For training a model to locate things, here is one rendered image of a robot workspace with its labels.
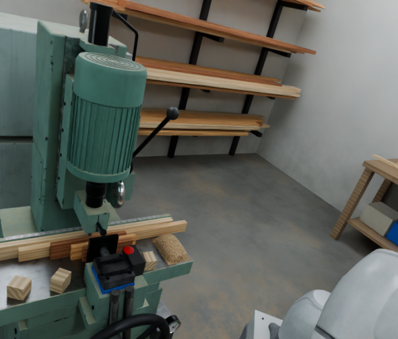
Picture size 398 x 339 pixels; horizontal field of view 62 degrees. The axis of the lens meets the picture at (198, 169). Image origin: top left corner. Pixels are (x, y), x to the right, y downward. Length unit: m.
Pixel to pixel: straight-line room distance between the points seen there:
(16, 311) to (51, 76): 0.64
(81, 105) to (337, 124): 3.64
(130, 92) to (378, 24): 3.60
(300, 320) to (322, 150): 3.32
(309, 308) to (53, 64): 1.05
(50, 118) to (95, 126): 0.27
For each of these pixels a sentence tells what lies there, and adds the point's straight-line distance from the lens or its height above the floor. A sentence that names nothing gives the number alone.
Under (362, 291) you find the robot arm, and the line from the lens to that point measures 0.61.
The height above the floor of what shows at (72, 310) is 0.82.
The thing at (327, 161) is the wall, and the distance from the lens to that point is 4.30.
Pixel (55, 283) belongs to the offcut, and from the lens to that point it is 1.01.
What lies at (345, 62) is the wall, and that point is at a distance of 4.29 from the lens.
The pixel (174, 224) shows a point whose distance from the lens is 1.26.
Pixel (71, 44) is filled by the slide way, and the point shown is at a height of 1.50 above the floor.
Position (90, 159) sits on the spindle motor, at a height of 1.27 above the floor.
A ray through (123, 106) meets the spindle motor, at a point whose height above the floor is 1.42.
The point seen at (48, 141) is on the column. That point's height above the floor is 1.20.
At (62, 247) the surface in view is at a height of 0.94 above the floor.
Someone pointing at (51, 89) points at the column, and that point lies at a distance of 1.07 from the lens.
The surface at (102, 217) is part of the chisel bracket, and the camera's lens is 1.04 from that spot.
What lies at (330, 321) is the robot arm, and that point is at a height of 1.28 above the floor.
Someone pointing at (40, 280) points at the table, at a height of 0.90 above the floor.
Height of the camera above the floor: 1.67
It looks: 25 degrees down
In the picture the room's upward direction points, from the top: 16 degrees clockwise
